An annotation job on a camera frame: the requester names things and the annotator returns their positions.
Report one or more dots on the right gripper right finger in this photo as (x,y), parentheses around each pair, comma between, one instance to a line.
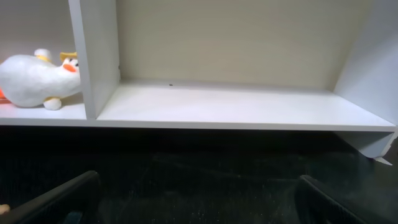
(323,205)

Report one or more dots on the white plush duck yellow hat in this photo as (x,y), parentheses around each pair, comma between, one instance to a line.
(31,81)

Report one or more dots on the white shelf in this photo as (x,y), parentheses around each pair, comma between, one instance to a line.
(233,102)

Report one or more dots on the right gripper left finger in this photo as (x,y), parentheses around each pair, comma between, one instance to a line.
(62,202)

